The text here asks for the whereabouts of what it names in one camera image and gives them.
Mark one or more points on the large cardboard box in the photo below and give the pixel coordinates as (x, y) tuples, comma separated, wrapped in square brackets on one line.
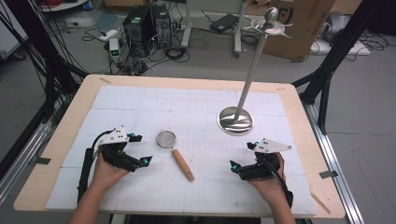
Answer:
[(308, 28)]

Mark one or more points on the slim black computer tower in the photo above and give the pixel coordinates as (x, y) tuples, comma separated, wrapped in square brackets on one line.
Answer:
[(162, 26)]

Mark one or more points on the black metal frame strut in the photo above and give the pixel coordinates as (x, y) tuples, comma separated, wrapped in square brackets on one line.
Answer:
[(336, 53)]

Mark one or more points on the white metal stand leg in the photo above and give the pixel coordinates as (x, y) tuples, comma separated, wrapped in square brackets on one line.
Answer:
[(239, 31), (186, 28)]

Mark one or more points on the white device with green light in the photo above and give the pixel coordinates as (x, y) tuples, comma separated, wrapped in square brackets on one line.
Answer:
[(114, 49)]

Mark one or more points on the large black computer tower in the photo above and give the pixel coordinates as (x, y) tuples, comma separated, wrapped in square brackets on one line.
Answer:
[(138, 34)]

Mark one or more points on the grey tape piece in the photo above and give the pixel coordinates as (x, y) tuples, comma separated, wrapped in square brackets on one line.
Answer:
[(43, 160), (328, 174)]

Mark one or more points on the flat black device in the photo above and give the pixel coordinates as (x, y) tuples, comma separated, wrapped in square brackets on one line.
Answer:
[(223, 23)]

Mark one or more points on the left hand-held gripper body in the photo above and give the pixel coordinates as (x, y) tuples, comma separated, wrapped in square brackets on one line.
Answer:
[(114, 137)]

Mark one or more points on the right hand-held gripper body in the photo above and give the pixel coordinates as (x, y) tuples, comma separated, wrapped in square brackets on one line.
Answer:
[(271, 145)]

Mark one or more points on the person's left hand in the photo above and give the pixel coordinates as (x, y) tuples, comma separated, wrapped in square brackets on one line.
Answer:
[(104, 175)]

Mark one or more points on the white flat board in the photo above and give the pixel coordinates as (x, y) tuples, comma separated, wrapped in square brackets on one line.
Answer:
[(358, 49)]

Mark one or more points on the aluminium rail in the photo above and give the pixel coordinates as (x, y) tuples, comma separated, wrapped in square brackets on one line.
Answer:
[(330, 155), (21, 158)]

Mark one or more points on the person's right hand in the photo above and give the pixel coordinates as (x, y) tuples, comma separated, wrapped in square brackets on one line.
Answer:
[(272, 186)]

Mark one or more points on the white power strip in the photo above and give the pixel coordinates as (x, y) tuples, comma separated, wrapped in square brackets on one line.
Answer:
[(108, 35)]

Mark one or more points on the white grid mat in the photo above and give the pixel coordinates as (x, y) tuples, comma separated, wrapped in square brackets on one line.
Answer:
[(193, 102)]

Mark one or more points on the beige tape strip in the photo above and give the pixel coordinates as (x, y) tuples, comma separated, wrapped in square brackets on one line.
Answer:
[(320, 202), (105, 80)]

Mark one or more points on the silver metal hook stand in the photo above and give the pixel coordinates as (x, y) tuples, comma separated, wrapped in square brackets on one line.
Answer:
[(235, 123)]

